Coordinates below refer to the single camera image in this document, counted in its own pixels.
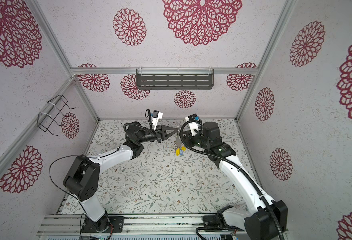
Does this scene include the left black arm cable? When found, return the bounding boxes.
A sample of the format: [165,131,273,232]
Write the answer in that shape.
[49,154,88,214]

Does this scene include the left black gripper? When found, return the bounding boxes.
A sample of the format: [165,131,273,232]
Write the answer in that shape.
[138,124,178,144]

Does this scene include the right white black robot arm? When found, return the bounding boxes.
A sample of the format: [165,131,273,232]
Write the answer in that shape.
[179,118,288,240]

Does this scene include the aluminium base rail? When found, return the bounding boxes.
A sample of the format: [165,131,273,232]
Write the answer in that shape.
[36,213,215,238]

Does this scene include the right black corrugated cable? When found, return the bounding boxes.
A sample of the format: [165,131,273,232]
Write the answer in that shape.
[178,119,286,240]

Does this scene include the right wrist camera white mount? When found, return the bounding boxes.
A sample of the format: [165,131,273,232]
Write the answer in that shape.
[185,114,203,137]

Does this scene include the black slotted wall shelf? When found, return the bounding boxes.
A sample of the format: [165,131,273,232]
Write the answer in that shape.
[135,69,215,90]

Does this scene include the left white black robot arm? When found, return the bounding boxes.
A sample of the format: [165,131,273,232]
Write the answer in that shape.
[63,122,179,233]

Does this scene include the black wire wall rack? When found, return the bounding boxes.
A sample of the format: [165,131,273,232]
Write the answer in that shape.
[36,95,75,136]

